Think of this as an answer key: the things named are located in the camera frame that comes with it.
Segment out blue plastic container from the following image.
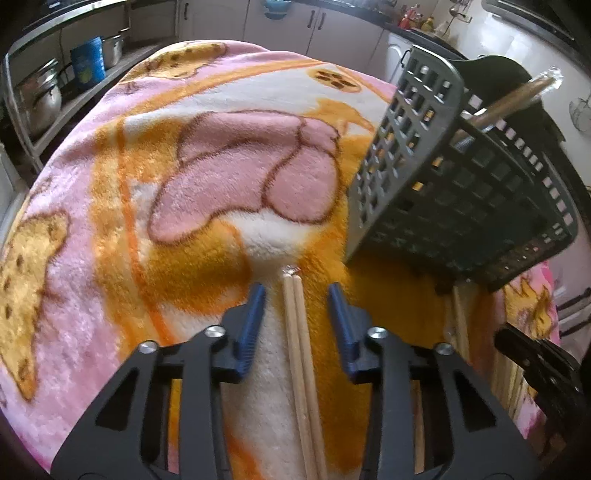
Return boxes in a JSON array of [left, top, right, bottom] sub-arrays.
[[70, 37, 105, 88]]

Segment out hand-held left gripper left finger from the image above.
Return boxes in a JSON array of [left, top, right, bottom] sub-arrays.
[[51, 282, 267, 480]]

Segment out black kitchen countertop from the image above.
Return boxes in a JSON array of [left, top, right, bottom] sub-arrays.
[[295, 0, 469, 58]]

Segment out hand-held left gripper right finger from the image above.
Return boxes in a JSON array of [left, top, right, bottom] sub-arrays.
[[327, 282, 541, 480]]

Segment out white kitchen cabinets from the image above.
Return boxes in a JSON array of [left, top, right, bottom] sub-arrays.
[[178, 0, 407, 88]]

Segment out metal shelf rack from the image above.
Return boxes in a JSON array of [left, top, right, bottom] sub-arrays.
[[0, 0, 181, 171]]

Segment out steel range hood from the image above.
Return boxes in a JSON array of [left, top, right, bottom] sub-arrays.
[[480, 0, 580, 47]]

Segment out grey plastic utensil basket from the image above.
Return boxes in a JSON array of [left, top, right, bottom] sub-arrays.
[[344, 44, 580, 292]]

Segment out blue hanging holder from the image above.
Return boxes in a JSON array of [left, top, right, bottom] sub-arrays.
[[262, 0, 290, 22]]

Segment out wooden chopsticks pair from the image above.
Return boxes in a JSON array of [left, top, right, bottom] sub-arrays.
[[281, 265, 328, 480], [448, 284, 472, 365], [468, 69, 563, 134], [494, 355, 527, 416]]

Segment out large steel pot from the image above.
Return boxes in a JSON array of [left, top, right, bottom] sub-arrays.
[[16, 58, 64, 139]]

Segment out small steel pot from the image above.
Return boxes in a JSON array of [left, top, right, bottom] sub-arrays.
[[99, 31, 126, 70]]

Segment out pink printed blanket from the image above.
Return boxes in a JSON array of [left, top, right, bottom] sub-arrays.
[[0, 39, 561, 480]]

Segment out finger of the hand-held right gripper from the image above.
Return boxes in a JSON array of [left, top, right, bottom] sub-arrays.
[[494, 323, 583, 394]]

